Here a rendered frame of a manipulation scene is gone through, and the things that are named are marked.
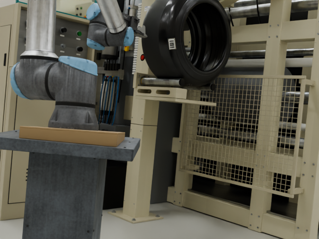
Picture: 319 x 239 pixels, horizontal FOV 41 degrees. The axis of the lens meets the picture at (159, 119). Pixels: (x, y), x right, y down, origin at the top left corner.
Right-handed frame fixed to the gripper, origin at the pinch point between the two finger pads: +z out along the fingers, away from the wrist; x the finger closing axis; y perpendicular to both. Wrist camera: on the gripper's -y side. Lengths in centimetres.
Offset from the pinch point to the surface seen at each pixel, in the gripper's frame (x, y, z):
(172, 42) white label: -10.7, -0.2, 11.3
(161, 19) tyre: -2.1, 12.7, 7.4
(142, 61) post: 34.0, -5.3, 29.7
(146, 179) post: 28, -81, 46
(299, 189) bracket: -58, -68, 89
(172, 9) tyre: -7.9, 18.5, 9.3
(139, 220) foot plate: 22, -107, 42
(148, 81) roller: 17.1, -19.5, 23.6
